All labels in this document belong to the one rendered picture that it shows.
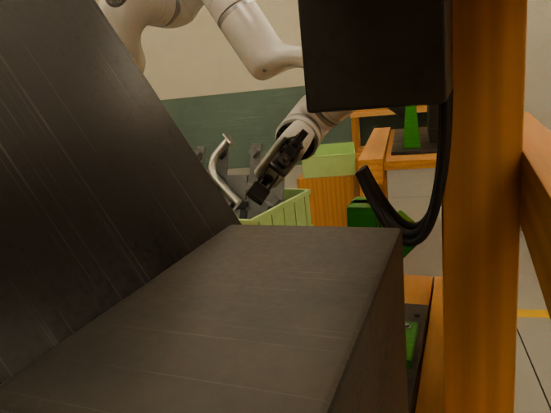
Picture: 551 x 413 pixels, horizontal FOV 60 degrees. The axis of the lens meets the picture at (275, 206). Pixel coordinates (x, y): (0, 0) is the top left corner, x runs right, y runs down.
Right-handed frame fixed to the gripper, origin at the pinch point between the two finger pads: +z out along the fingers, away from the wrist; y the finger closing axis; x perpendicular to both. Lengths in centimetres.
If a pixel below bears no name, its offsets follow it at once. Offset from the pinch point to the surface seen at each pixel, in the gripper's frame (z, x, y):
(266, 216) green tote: -62, 9, -56
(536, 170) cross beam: 16.6, 18.7, 31.4
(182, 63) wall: -635, -208, -364
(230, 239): 28.9, -0.3, 12.2
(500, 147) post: 5.8, 18.7, 28.0
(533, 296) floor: -182, 172, -78
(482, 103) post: 4.4, 13.8, 30.2
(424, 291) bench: -26, 45, -16
